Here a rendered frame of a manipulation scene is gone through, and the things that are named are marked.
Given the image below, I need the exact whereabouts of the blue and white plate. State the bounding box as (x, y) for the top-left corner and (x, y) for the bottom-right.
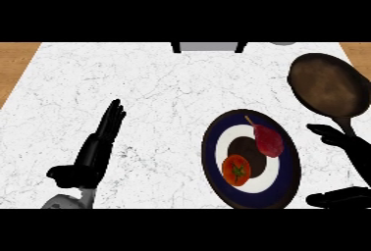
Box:
(199, 108), (302, 210)

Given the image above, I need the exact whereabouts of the dark brown frying pan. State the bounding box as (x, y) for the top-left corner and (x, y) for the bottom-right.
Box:
(285, 52), (371, 137)

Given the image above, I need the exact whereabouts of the red tomato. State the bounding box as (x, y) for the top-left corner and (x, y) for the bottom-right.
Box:
(220, 154), (252, 187)

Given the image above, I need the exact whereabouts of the dark red pear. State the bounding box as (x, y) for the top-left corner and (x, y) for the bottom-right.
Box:
(243, 115), (285, 159)

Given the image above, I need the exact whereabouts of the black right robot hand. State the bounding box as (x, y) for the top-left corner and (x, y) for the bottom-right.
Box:
(304, 123), (371, 209)

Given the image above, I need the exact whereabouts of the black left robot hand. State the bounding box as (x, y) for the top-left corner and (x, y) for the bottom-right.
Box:
(44, 98), (126, 190)

